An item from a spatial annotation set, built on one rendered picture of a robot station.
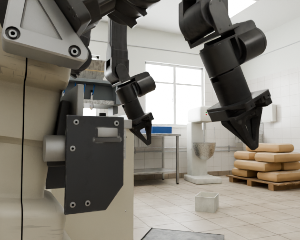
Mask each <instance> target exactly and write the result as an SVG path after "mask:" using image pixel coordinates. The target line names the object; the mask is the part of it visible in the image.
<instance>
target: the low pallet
mask: <svg viewBox="0 0 300 240"><path fill-rule="evenodd" d="M226 176H227V177H229V182H244V181H247V186H261V185H268V187H269V190H272V191H276V190H289V189H298V188H300V180H296V181H287V182H271V181H265V180H260V179H258V177H252V178H245V177H240V176H235V175H226Z"/></svg>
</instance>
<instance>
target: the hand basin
mask: <svg viewBox="0 0 300 240"><path fill-rule="evenodd" d="M276 121H277V119H276V104H270V105H269V106H267V107H263V110H262V119H261V121H260V128H259V143H263V123H265V122H276ZM235 143H243V142H242V141H241V140H240V139H239V138H238V137H237V136H235Z"/></svg>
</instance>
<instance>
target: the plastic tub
mask: <svg viewBox="0 0 300 240"><path fill-rule="evenodd" d="M218 207H219V193H214V192H199V193H198V194H197V195H195V211H200V212H210V213H215V211H216V210H217V209H218Z"/></svg>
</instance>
